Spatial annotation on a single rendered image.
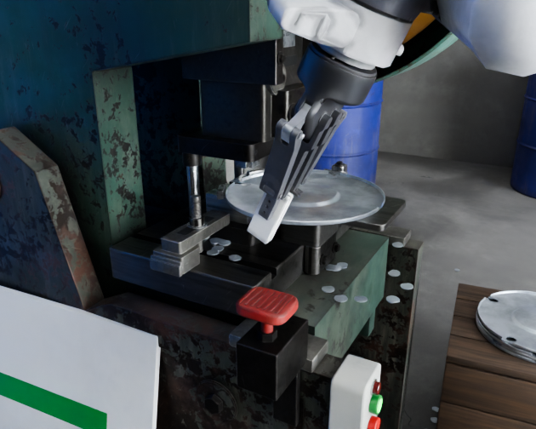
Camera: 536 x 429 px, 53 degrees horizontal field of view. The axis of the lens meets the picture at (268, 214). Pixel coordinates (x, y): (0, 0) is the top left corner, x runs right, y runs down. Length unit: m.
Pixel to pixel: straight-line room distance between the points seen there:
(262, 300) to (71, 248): 0.46
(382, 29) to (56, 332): 0.82
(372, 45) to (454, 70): 3.73
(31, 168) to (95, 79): 0.19
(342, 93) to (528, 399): 1.01
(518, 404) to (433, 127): 3.14
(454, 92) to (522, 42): 3.79
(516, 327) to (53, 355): 1.05
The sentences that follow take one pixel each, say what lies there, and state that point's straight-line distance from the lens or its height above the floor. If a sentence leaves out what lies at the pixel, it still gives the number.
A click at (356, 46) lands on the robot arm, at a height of 1.07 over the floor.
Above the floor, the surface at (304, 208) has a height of 0.78.
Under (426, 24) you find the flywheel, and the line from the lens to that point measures 1.21.
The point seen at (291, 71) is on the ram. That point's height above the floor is 1.00.
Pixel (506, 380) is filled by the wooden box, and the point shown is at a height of 0.32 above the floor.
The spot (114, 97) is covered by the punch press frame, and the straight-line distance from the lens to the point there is 0.99.
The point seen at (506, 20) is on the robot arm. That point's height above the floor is 1.10.
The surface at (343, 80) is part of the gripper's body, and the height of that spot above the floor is 1.04.
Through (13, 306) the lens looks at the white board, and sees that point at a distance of 1.16.
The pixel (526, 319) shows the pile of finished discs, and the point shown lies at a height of 0.38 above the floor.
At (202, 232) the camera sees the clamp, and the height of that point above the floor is 0.75.
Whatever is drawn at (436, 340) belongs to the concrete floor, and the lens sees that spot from 2.03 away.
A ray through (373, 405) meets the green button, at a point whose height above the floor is 0.59.
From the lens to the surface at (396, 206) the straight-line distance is 0.96.
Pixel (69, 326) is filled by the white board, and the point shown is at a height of 0.56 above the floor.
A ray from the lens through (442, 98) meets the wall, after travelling 4.27.
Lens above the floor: 1.11
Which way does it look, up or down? 21 degrees down
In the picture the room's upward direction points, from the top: straight up
